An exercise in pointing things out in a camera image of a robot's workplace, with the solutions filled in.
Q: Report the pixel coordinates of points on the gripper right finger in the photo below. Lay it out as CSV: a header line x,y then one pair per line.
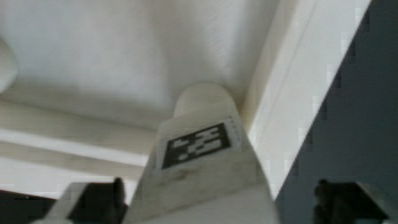
x,y
353,204

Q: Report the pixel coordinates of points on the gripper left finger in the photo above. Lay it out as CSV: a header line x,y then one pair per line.
x,y
92,204

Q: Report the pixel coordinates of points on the white table leg with tag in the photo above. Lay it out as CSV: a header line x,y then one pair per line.
x,y
203,185

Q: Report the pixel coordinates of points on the white square tabletop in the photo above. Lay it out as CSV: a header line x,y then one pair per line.
x,y
104,56

